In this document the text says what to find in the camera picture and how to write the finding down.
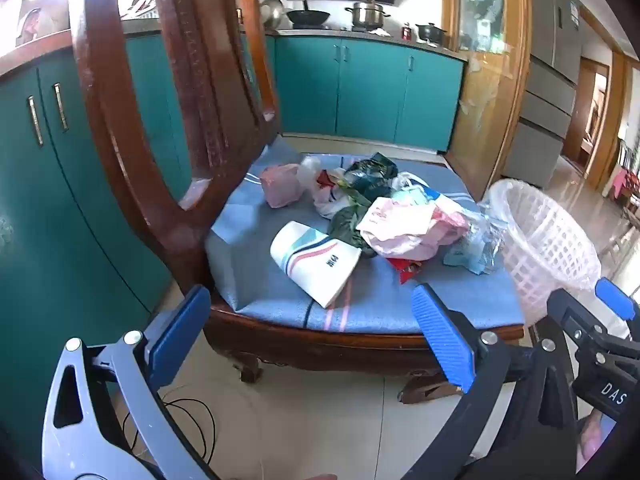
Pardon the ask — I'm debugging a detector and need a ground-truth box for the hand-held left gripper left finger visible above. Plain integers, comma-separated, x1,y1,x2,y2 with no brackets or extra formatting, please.
41,285,221,480

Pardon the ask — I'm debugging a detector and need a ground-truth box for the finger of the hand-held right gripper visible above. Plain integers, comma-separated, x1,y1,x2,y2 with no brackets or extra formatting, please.
595,277,637,321
547,287,601,346

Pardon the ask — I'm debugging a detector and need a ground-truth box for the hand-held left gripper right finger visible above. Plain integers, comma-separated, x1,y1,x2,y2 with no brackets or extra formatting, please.
412,284,581,480

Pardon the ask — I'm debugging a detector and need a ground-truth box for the white plastic mesh basket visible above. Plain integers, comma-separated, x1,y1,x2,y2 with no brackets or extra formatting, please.
480,178,601,323

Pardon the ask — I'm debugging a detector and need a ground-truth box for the red snack wrapper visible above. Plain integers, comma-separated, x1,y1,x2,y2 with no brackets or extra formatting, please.
387,257,426,286

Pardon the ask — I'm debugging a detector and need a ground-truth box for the pink wrapper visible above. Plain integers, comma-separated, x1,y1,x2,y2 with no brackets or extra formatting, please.
357,196,471,261

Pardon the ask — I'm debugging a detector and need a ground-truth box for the white striped paper box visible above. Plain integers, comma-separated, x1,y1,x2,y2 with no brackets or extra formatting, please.
270,221,362,309

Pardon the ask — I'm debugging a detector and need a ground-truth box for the person's right hand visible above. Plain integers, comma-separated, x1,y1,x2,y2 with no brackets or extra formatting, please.
575,409,618,473

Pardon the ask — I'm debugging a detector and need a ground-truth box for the blue striped seat cushion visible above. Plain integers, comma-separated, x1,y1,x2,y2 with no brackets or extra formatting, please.
204,140,526,333

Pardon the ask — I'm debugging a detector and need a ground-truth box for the clear plastic wrapper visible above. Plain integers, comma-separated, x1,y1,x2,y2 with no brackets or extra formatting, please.
470,200,507,261

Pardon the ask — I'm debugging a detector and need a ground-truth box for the pink plastic bag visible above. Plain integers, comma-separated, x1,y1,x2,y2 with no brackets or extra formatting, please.
260,164,306,209

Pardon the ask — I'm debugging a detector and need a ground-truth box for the dark green snack packet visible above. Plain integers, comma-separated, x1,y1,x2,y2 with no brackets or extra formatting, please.
342,152,398,201

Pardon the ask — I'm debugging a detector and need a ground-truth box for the white plastic bag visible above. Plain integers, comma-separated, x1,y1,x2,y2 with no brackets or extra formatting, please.
297,156,351,219

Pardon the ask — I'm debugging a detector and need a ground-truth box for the wooden framed glass door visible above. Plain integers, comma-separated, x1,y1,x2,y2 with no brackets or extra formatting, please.
442,0,533,201

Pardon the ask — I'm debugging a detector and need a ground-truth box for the grey refrigerator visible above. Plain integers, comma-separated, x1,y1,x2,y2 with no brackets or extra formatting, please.
502,0,583,191

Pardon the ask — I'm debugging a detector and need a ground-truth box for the teal kitchen cabinet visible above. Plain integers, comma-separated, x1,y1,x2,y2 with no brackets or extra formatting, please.
0,30,468,401

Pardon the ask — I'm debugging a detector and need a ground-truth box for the carved wooden chair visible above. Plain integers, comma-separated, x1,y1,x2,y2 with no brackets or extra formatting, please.
70,0,526,406

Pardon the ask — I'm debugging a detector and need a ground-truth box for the black casserole pot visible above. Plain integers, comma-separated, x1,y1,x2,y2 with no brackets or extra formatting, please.
416,22,448,45

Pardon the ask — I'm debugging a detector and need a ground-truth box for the round steel lid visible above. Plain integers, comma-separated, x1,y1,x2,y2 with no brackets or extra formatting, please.
259,0,287,31

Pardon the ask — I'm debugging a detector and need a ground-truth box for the stainless steel pot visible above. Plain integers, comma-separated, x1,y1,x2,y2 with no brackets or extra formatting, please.
345,0,392,31

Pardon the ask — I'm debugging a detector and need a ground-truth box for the black wok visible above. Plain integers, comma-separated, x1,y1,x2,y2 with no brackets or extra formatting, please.
285,0,332,30

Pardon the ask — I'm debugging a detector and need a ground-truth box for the black floor cable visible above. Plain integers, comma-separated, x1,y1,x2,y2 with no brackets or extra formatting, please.
120,385,261,480

